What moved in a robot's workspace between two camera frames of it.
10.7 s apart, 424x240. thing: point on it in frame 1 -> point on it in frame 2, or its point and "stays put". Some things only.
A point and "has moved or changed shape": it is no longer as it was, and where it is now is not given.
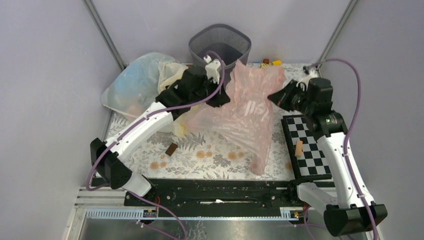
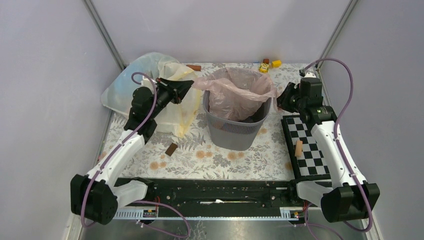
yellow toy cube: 277,62 stays put
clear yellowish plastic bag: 139,81 stays put
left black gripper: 222,99 -> 181,88
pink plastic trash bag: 247,119 has moved or changed shape
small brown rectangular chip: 171,149 stays put
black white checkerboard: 313,163 stays put
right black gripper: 281,97 stays put
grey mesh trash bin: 231,44 -> 236,135
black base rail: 177,193 stays put
